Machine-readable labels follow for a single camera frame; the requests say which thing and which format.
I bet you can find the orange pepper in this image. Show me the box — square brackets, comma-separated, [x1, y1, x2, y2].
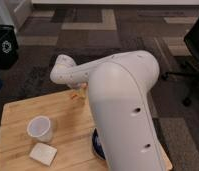
[70, 93, 86, 100]

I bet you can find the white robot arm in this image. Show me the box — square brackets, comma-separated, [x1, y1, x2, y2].
[50, 50, 166, 171]

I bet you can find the translucent white plastic cup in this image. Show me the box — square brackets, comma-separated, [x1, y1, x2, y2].
[27, 116, 53, 142]

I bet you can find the dark blue patterned bowl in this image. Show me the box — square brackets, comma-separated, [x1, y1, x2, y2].
[92, 129, 105, 160]

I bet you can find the white sponge block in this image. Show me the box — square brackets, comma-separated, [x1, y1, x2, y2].
[29, 143, 57, 166]

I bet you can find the black recycling bin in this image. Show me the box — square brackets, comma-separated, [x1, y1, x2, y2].
[0, 24, 19, 70]

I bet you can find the black office chair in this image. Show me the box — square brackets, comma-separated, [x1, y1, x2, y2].
[161, 17, 199, 106]

